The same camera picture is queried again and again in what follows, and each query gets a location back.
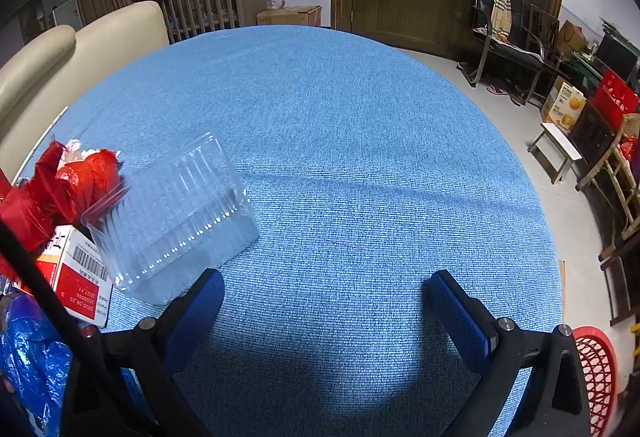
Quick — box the red gift bag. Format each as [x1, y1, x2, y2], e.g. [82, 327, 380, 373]
[590, 68, 640, 128]

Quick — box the beige sofa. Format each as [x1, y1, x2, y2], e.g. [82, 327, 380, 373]
[0, 0, 171, 178]

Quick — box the small red bag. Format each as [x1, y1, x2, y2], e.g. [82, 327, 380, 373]
[620, 134, 640, 163]

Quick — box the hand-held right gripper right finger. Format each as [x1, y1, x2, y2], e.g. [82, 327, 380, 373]
[425, 269, 608, 437]

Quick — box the red and white carton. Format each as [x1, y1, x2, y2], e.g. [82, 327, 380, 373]
[10, 224, 113, 328]

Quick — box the orange and white box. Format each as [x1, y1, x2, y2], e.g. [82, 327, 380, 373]
[540, 77, 587, 130]

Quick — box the white board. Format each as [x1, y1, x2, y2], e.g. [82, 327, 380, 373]
[52, 0, 83, 30]

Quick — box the rattan chair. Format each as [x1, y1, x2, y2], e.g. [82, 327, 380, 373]
[575, 112, 640, 243]

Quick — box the dark wooden side table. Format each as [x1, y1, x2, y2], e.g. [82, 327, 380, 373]
[570, 100, 618, 168]

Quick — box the white stool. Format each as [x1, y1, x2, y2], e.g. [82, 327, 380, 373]
[527, 122, 583, 185]

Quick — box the open brown cardboard box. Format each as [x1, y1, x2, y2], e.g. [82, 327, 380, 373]
[557, 20, 588, 53]

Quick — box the black cable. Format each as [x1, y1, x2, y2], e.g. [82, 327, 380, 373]
[0, 219, 211, 437]

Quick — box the red plastic basket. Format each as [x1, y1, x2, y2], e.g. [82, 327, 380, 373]
[572, 326, 621, 437]

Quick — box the plaid scarf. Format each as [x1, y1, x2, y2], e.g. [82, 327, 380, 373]
[490, 0, 513, 35]

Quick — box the black monitor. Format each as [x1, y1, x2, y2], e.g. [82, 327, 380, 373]
[595, 30, 640, 78]

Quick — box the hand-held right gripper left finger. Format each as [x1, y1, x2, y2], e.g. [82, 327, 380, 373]
[62, 268, 226, 437]

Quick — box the wooden crib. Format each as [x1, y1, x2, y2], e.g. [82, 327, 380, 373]
[132, 0, 273, 43]

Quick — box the red cloth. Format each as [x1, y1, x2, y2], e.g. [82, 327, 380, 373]
[0, 142, 76, 253]

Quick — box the green desk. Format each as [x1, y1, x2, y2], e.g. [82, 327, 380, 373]
[570, 52, 608, 90]

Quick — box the black metal chair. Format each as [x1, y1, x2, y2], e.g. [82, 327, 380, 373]
[470, 0, 546, 85]

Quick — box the blue plastic packet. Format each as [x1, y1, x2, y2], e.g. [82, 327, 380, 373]
[0, 292, 76, 437]

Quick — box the clear plastic container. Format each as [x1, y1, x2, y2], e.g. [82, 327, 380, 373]
[80, 132, 261, 305]

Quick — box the slim dark wooden chair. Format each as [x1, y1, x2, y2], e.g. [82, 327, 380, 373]
[522, 4, 563, 105]

